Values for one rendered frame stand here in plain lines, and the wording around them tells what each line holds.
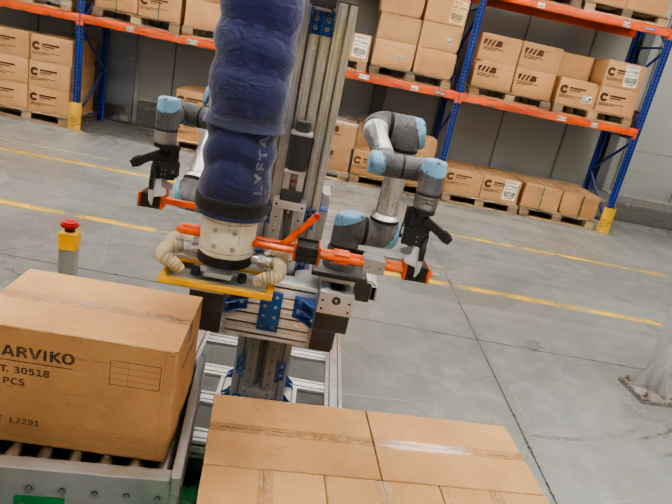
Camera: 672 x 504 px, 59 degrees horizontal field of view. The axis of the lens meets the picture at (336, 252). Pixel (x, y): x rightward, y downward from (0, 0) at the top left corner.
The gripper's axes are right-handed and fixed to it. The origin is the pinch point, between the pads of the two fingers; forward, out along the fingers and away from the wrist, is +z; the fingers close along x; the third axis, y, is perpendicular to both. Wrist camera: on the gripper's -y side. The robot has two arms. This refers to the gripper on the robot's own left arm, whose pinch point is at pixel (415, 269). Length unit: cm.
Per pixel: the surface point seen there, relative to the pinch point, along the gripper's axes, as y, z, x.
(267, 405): 38, 71, -18
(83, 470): 87, 66, 36
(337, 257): 25.5, -0.4, 3.7
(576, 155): -406, 29, -838
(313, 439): 20, 71, -2
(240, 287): 53, 11, 14
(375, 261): 13.6, -1.4, 3.6
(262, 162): 53, -26, 9
